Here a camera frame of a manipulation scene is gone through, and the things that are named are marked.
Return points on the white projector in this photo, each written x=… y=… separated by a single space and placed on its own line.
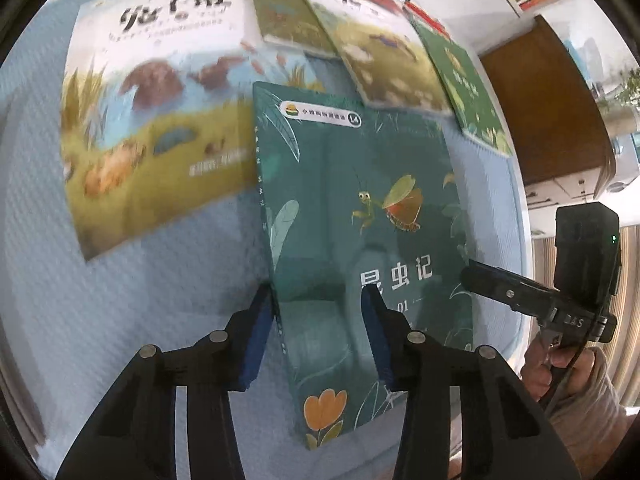
x=620 y=187

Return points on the white drawer unit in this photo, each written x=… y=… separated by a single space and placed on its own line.
x=560 y=191

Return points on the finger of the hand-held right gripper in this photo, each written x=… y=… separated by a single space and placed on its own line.
x=500 y=287

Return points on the white book grass print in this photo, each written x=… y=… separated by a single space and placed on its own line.
x=150 y=110

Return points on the bright green insect book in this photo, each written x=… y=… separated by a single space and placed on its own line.
x=465 y=85

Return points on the teal green book mantis print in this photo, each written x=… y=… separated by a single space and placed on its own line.
x=340 y=185

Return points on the red tassel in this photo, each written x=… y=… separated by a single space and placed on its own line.
x=425 y=19

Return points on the yellow green book cloud print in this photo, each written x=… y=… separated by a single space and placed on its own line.
x=385 y=60

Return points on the olive green book butterfly print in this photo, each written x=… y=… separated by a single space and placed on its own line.
x=280 y=15

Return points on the person's right hand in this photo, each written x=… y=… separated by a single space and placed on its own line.
x=536 y=372

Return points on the potted green plant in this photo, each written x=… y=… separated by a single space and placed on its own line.
x=625 y=90

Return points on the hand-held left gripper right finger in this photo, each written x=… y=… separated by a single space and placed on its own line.
x=375 y=340

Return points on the brown wooden cabinet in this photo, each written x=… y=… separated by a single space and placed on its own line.
x=540 y=110

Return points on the light blue table mat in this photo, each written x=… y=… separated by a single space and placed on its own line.
x=125 y=335

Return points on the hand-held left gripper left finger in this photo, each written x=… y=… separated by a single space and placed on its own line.
x=257 y=340

